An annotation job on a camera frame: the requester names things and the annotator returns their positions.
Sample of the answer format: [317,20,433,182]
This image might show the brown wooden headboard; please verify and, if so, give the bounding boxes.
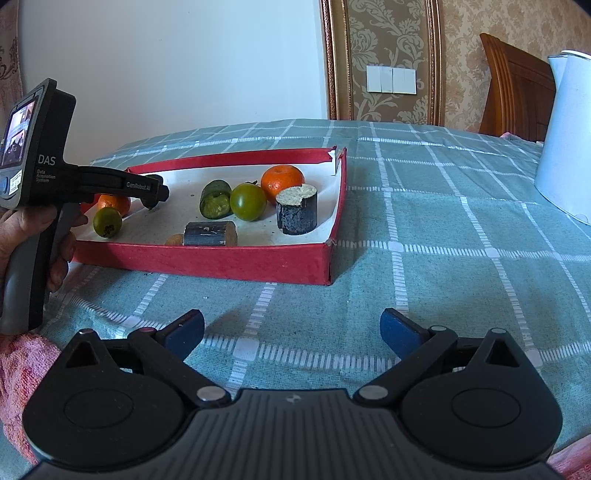
[479,32,557,143]

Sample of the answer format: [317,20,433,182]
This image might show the large green tomato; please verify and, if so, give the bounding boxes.
[229,183,268,222]

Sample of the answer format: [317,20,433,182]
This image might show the pink towel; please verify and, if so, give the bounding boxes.
[0,333,591,480]

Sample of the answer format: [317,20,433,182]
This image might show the white electric kettle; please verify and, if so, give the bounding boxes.
[534,51,591,227]

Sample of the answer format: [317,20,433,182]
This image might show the gilded wall panel frame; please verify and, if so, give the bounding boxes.
[320,0,446,126]

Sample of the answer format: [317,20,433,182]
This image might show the orange tangerine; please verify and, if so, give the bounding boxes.
[95,194,132,217]
[261,165,306,204]

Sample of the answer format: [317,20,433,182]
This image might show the dark green avocado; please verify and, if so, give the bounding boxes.
[199,179,233,220]

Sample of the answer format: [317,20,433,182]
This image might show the patterned curtain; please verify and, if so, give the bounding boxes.
[0,0,24,139]

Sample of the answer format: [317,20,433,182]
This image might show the teal checked bedsheet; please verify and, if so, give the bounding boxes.
[0,119,591,462]

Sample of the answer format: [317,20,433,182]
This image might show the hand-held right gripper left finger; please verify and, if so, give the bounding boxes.
[62,309,232,408]

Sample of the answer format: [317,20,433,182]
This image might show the red cardboard box tray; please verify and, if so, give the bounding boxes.
[69,147,348,286]

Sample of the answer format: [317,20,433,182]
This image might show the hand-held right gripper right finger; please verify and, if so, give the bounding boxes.
[353,308,532,408]

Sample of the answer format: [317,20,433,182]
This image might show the small green tomato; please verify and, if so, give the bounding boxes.
[93,207,123,239]

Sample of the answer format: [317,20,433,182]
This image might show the white wall switch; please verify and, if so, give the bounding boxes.
[366,65,416,94]

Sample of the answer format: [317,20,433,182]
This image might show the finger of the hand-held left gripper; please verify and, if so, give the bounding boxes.
[124,168,170,210]

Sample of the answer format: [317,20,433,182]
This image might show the small pink cloth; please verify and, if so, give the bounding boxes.
[499,131,546,145]

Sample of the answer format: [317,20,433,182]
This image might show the person's left hand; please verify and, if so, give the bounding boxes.
[0,203,88,296]

